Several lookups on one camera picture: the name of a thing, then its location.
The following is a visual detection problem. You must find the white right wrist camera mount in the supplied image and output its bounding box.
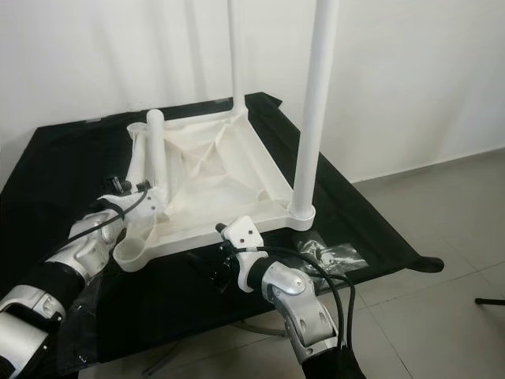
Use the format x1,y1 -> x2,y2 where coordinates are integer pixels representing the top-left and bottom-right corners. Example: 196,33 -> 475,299
223,216 -> 266,293

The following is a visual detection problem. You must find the white plastic table top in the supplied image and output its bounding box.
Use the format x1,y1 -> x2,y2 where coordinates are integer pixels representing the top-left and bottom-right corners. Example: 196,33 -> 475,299
113,103 -> 317,274

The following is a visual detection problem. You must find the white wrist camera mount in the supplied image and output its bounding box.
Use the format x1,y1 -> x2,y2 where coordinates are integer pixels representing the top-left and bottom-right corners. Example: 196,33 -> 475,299
118,189 -> 168,238
223,216 -> 266,293

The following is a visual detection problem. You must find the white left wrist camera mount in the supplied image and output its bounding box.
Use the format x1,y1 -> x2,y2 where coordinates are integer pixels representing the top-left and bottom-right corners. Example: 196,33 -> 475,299
118,189 -> 168,238

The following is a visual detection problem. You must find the black table cloth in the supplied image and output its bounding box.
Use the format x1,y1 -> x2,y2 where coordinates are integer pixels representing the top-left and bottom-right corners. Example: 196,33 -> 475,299
0,92 -> 445,377

